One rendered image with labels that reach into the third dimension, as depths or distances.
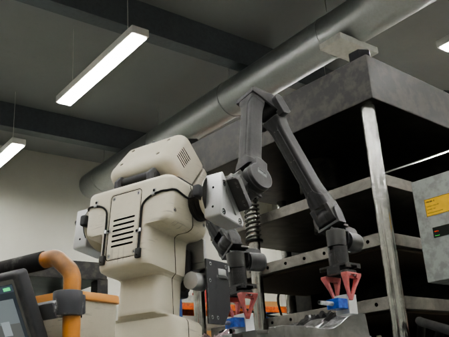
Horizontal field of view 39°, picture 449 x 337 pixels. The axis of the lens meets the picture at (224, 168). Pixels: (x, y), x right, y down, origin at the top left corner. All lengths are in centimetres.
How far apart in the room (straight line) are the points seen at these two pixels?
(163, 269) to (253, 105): 60
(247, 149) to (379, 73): 113
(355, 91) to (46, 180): 752
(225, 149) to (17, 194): 660
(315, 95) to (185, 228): 141
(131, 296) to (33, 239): 791
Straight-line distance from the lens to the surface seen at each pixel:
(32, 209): 957
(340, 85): 276
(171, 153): 164
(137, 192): 159
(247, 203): 155
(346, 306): 182
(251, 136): 178
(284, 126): 195
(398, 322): 247
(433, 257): 254
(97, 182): 918
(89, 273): 655
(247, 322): 193
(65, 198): 982
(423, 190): 260
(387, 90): 275
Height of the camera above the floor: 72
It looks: 20 degrees up
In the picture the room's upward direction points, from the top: 4 degrees counter-clockwise
